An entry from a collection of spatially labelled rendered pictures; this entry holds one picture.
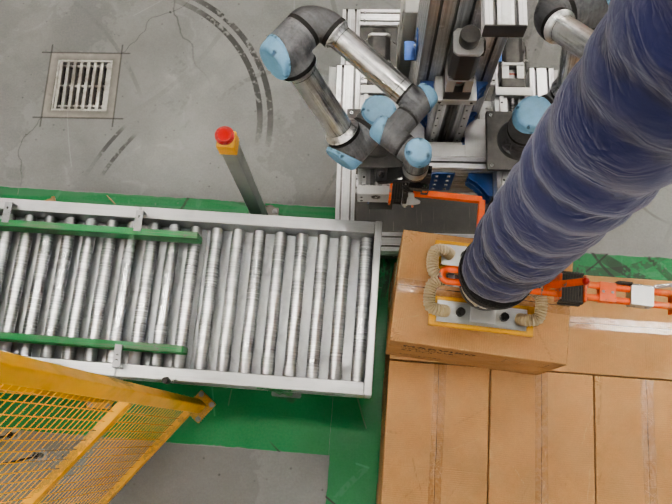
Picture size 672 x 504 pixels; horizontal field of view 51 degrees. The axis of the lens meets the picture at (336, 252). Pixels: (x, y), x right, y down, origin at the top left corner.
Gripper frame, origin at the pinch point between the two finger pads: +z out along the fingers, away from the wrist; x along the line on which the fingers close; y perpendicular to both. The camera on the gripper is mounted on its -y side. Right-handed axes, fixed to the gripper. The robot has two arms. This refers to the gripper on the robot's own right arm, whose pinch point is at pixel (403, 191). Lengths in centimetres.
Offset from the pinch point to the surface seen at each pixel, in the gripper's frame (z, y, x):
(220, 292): 70, -70, -27
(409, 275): 23.9, 5.4, -21.9
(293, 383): 59, -34, -61
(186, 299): 63, -82, -32
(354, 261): 70, -16, -8
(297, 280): 63, -38, -20
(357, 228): 59, -16, 4
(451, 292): 23.9, 20.4, -26.4
